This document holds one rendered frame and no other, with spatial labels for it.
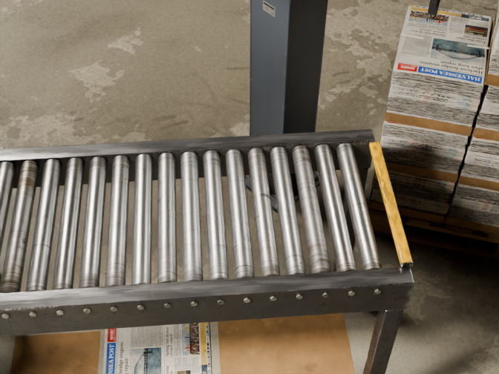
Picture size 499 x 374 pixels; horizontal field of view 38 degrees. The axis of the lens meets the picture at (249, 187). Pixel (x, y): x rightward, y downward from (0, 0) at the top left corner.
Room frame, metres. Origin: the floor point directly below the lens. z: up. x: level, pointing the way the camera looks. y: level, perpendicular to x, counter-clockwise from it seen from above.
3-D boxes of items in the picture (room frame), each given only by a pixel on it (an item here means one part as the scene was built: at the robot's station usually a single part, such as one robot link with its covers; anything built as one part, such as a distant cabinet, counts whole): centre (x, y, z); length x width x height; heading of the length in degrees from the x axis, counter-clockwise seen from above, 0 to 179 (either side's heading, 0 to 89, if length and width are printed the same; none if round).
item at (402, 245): (1.28, -0.38, 0.81); 0.43 x 0.03 x 0.02; 5
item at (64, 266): (1.22, 0.48, 0.77); 0.47 x 0.05 x 0.05; 5
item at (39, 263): (1.22, 0.55, 0.77); 0.47 x 0.05 x 0.05; 5
